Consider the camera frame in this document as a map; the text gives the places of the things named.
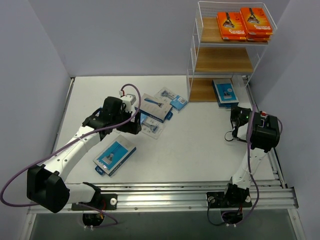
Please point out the grey blue Harry's box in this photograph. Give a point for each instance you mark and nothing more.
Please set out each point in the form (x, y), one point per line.
(114, 156)

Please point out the orange Gillette box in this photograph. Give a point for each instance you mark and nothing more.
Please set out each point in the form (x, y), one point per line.
(258, 38)
(255, 21)
(230, 26)

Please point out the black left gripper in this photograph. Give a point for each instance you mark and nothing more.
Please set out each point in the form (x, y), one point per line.
(130, 122)

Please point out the white wire wooden shelf rack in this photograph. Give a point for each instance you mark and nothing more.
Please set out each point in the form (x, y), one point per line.
(212, 57)

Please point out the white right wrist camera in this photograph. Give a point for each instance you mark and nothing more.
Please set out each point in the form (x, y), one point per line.
(263, 115)

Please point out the clear blister razor pack left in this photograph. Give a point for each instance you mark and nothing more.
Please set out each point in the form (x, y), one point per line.
(151, 127)

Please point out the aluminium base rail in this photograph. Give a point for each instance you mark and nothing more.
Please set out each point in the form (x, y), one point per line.
(192, 196)

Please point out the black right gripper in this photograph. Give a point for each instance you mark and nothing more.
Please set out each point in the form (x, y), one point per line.
(238, 115)

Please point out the clear blister razor pack top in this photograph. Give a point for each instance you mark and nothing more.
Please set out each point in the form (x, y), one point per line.
(176, 101)

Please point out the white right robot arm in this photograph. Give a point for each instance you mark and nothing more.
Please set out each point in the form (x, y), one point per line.
(261, 132)

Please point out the Harry's box upper white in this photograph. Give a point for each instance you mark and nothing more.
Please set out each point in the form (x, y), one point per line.
(154, 108)

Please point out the clear blister razor pack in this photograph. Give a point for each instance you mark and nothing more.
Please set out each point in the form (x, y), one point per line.
(176, 101)
(151, 127)

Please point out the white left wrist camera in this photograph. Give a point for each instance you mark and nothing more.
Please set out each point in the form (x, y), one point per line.
(128, 99)

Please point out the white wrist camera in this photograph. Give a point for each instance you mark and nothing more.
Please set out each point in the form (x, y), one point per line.
(128, 99)
(263, 115)

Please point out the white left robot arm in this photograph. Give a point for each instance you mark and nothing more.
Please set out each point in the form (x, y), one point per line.
(46, 184)

